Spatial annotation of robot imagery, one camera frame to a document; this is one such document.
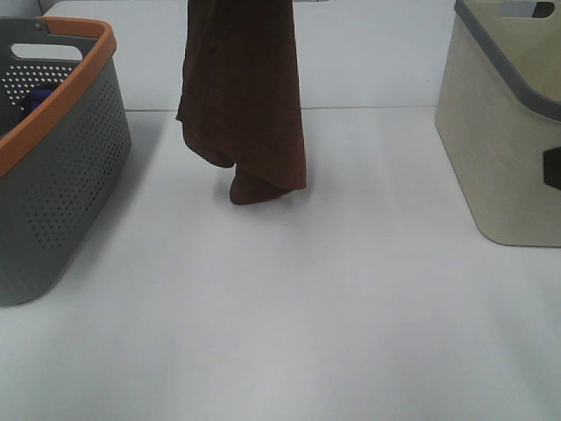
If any beige basket with grey rim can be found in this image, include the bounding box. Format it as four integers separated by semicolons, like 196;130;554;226
435;1;560;247

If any grey basket with orange rim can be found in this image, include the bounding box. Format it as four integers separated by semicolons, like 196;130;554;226
1;17;131;307

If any brown towel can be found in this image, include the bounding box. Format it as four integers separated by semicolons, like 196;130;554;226
176;0;307;205

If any blue cloth in basket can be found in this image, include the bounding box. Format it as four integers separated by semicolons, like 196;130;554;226
20;85;56;120

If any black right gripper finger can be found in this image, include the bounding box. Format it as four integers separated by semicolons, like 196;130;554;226
543;146;561;190

